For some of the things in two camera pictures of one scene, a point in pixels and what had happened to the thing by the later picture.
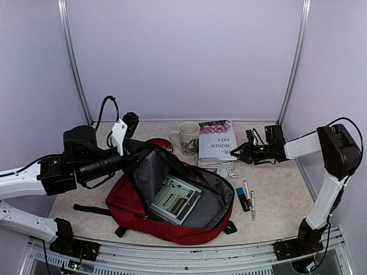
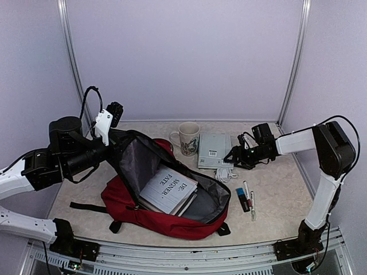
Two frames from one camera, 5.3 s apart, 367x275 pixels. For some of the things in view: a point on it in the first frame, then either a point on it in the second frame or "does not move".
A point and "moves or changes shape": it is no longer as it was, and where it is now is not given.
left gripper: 130,148 to 117,143
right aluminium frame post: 298,58 does not move
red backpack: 131,195 moves or changes shape
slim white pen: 253,211 does not move
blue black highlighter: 243,199 does not move
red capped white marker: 246,189 does not move
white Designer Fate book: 216,140 to 169,190
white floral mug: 187,137 does not move
